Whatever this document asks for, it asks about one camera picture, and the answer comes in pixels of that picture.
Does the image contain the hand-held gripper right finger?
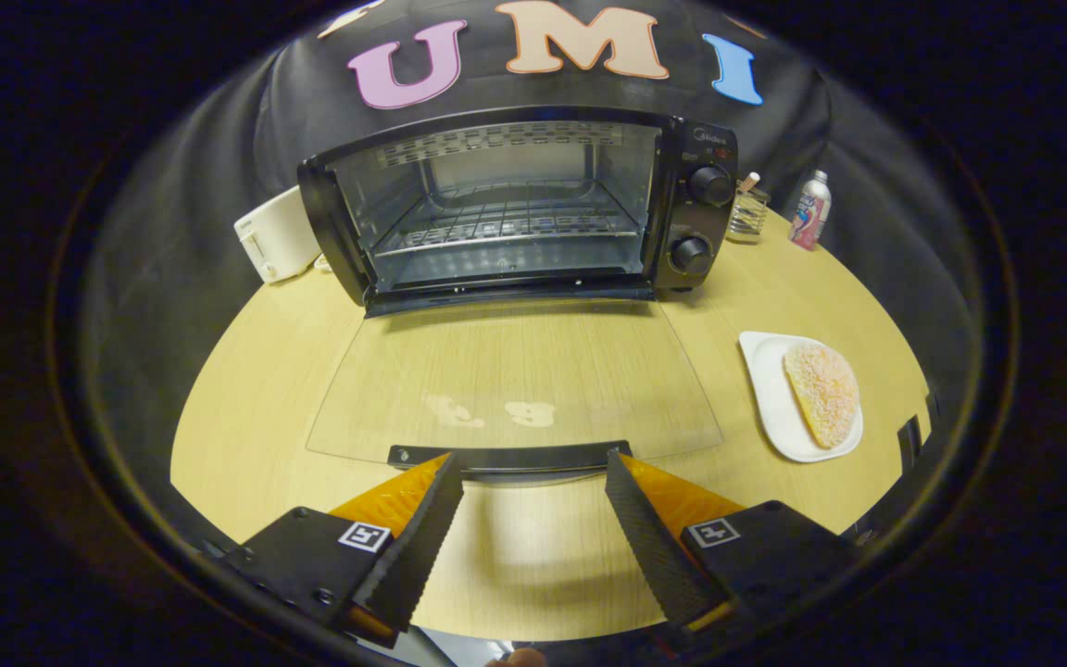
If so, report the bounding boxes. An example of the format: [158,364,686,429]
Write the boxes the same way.
[605,449,860,642]

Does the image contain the white toaster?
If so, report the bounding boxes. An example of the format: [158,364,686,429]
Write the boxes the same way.
[234,185,322,284]

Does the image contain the sugared bread piece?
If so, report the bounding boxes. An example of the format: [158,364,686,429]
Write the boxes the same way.
[784,343,860,450]

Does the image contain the glass jar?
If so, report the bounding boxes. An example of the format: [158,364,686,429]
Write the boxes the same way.
[728,173,769,244]

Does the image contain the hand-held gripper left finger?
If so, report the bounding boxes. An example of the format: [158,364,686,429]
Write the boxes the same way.
[205,452,466,649]

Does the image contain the pink and white spray can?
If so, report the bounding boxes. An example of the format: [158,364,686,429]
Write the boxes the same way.
[790,170,833,251]

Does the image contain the white plate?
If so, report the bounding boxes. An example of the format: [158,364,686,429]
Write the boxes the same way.
[739,331,864,463]

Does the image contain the black toaster oven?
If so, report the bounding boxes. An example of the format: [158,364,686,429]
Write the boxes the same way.
[297,105,740,483]

